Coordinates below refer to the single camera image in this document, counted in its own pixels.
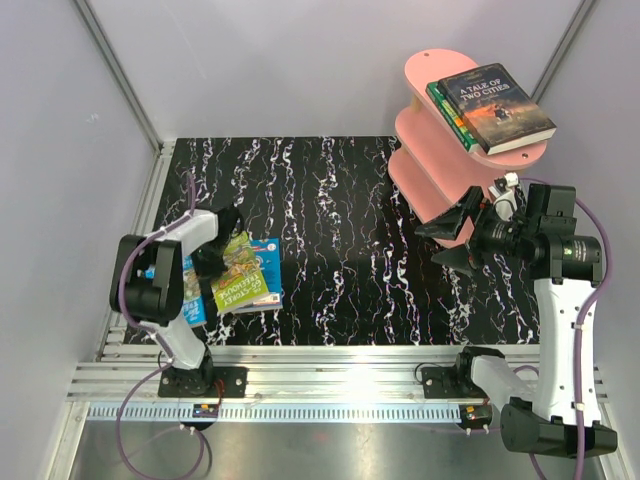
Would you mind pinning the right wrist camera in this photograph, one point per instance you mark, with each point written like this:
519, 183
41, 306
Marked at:
502, 192

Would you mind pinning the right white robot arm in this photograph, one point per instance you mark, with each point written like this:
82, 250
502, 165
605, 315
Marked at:
560, 416

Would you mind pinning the blue 26-storey treehouse book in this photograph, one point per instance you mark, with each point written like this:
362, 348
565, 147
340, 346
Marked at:
193, 308

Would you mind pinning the black marble pattern mat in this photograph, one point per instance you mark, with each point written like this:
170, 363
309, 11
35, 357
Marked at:
353, 270

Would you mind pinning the slotted cable duct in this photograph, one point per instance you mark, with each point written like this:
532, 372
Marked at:
277, 413

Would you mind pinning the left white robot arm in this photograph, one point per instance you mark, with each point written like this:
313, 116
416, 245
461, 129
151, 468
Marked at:
148, 289

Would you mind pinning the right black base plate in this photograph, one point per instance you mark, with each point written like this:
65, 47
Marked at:
447, 383

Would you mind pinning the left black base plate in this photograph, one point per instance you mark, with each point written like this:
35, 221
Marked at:
228, 381

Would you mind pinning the green 104-storey treehouse book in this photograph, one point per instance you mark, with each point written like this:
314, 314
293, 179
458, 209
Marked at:
452, 118

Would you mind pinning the lime 65-storey treehouse book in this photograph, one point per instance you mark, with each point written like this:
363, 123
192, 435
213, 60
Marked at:
243, 282

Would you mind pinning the pink three-tier shelf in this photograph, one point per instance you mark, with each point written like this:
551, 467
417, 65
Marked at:
432, 169

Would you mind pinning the dark Tale of Two Cities book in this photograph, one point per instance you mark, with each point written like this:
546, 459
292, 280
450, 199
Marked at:
496, 110

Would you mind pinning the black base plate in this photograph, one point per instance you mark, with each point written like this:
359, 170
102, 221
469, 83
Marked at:
228, 381
447, 383

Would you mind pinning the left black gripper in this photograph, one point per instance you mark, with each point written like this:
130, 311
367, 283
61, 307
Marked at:
209, 273

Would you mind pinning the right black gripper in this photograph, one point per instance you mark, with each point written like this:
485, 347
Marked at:
449, 224

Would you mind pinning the blue paperback book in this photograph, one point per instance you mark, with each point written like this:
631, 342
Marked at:
268, 254

